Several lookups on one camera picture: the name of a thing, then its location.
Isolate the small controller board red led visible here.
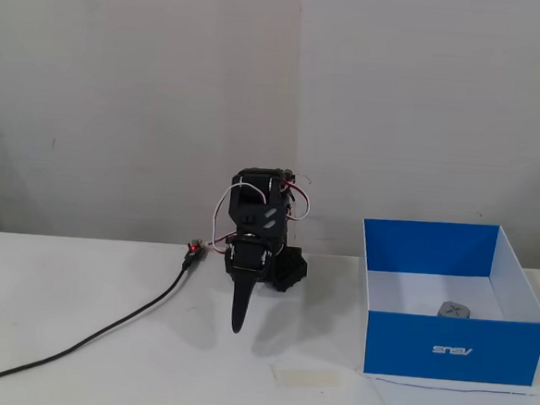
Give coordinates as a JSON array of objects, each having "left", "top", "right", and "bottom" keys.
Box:
[{"left": 184, "top": 238, "right": 206, "bottom": 260}]

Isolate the blue and white cardboard box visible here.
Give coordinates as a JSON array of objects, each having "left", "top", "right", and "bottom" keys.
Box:
[{"left": 351, "top": 215, "right": 540, "bottom": 388}]

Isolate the small gray block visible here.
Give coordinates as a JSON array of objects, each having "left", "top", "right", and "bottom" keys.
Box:
[{"left": 435, "top": 299, "right": 474, "bottom": 321}]

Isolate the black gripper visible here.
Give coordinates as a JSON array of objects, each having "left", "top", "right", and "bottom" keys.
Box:
[{"left": 218, "top": 233, "right": 280, "bottom": 338}]

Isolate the white red gripper servo wire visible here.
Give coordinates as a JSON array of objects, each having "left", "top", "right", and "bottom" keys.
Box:
[{"left": 210, "top": 178, "right": 273, "bottom": 248}]

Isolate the red white board wire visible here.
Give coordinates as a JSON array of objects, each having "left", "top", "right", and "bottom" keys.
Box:
[{"left": 201, "top": 232, "right": 232, "bottom": 252}]

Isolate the clear tape patch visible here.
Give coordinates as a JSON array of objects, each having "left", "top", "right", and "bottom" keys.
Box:
[{"left": 269, "top": 363, "right": 346, "bottom": 392}]

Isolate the red white elbow servo wire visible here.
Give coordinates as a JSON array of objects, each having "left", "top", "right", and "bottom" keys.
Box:
[{"left": 276, "top": 169, "right": 315, "bottom": 223}]

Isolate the thick black usb cable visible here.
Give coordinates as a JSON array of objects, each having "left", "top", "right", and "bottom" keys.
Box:
[{"left": 0, "top": 238, "right": 199, "bottom": 404}]

